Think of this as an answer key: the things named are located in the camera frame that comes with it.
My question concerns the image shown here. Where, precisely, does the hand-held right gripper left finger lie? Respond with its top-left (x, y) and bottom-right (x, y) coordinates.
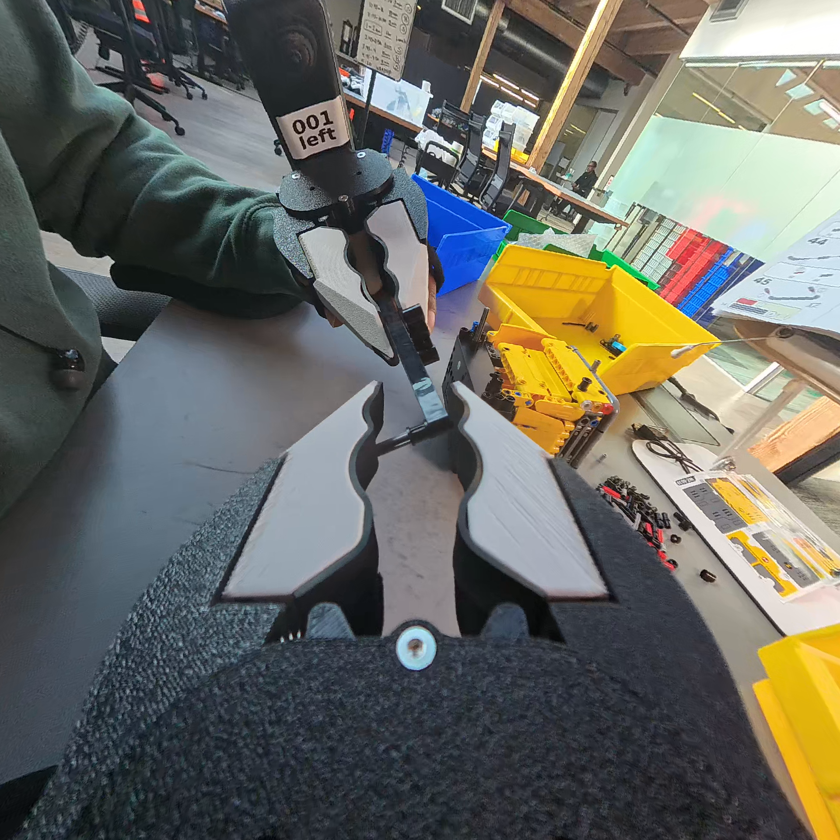
top-left (213, 379), bottom-right (387, 603)

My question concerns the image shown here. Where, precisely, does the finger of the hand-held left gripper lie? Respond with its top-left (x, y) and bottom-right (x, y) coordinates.
top-left (363, 199), bottom-right (434, 312)
top-left (297, 225), bottom-right (401, 367)

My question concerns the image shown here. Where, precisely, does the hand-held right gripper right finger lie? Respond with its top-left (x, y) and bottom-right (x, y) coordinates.
top-left (449, 381), bottom-right (611, 602)

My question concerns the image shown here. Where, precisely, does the small lego axle pin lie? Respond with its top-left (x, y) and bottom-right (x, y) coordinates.
top-left (376, 425), bottom-right (431, 455)

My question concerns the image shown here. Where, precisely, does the long black lego beam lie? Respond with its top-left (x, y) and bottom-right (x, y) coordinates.
top-left (377, 302), bottom-right (454, 427)

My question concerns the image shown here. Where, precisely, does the person's left forearm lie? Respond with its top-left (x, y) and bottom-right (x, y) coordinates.
top-left (39, 98), bottom-right (316, 319)

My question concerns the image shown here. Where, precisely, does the pile of small lego pieces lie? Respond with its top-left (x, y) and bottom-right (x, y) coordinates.
top-left (596, 476), bottom-right (690, 572)

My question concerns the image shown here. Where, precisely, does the yellow and black lego model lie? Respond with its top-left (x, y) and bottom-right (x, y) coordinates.
top-left (443, 308), bottom-right (621, 470)

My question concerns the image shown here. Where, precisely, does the lego instruction booklet in sleeve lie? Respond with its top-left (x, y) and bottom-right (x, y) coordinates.
top-left (675, 469), bottom-right (840, 601)

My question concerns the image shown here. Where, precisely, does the open lego instruction booklet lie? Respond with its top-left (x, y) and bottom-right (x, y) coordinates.
top-left (712, 210), bottom-right (840, 339)

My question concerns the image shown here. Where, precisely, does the blue plastic bin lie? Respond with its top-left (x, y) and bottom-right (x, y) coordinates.
top-left (410, 172), bottom-right (513, 298)

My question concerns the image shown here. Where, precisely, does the white printed sign board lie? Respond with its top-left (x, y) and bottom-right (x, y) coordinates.
top-left (354, 0), bottom-right (419, 81)

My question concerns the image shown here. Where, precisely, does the black office chair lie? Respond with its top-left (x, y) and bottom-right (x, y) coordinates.
top-left (482, 121), bottom-right (519, 211)
top-left (413, 101), bottom-right (490, 198)
top-left (62, 268), bottom-right (173, 342)
top-left (69, 0), bottom-right (188, 137)

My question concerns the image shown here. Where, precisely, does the clear storage box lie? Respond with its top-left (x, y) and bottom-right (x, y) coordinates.
top-left (387, 79), bottom-right (434, 126)

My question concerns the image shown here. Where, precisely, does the green plastic bin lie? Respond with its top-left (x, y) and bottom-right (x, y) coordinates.
top-left (495, 209), bottom-right (660, 291)

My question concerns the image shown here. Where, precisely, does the stack of clear plastic containers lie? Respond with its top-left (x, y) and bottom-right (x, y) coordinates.
top-left (489, 98), bottom-right (542, 153)

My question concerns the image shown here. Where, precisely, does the long wooden table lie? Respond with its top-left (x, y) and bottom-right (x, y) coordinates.
top-left (482, 147), bottom-right (631, 232)

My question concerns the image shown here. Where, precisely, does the yellow plastic bin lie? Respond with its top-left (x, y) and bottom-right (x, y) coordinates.
top-left (752, 623), bottom-right (840, 840)
top-left (478, 244), bottom-right (721, 396)

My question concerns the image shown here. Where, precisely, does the wooden block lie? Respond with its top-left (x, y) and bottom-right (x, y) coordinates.
top-left (748, 395), bottom-right (840, 484)

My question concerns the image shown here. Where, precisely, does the rack of small storage drawers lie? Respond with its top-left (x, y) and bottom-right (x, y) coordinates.
top-left (626, 209), bottom-right (765, 324)

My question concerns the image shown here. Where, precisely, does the person's green sweater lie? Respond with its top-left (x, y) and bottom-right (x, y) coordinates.
top-left (0, 0), bottom-right (119, 519)

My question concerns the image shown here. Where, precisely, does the black cable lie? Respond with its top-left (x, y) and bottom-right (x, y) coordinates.
top-left (630, 423), bottom-right (704, 475)

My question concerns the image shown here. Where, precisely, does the wooden post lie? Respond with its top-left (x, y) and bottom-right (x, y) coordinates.
top-left (459, 0), bottom-right (508, 114)
top-left (525, 0), bottom-right (624, 173)

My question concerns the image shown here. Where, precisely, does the black drawstring cord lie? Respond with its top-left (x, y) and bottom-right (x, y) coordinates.
top-left (0, 325), bottom-right (60, 355)

